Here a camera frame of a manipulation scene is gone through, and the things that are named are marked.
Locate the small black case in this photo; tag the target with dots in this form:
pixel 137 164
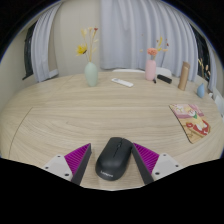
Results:
pixel 164 79

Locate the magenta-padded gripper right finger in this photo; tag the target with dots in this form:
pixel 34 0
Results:
pixel 148 159

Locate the white chair with blue trim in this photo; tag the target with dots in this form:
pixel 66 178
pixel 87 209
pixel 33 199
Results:
pixel 220 105

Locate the dark pen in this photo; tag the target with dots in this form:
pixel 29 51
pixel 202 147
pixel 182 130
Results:
pixel 154 80

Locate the tan insulated bottle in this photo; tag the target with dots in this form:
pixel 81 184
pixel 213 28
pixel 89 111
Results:
pixel 184 76

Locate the yellow dried flower bunch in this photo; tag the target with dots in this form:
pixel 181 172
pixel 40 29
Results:
pixel 81 50

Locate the pale green vase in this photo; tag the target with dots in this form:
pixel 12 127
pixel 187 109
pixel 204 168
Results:
pixel 91 75

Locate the black computer mouse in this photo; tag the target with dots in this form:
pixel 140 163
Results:
pixel 114 159

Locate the wide white curtain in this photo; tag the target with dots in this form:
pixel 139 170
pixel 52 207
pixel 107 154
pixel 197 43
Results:
pixel 146 30

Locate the narrow white curtain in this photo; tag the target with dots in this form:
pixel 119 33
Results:
pixel 43 46
pixel 212 70

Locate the dark window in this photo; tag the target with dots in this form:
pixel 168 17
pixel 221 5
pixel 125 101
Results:
pixel 202 50
pixel 28 53

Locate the pink vase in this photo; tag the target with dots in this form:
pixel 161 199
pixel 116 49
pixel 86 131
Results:
pixel 150 70

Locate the beige dried flower sprigs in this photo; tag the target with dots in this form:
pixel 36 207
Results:
pixel 202 65

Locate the white remote control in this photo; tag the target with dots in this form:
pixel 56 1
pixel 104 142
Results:
pixel 122 82

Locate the blue vase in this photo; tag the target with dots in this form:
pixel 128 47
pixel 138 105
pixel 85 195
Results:
pixel 200 91

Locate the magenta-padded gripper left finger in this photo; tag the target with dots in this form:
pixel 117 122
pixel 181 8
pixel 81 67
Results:
pixel 77 159

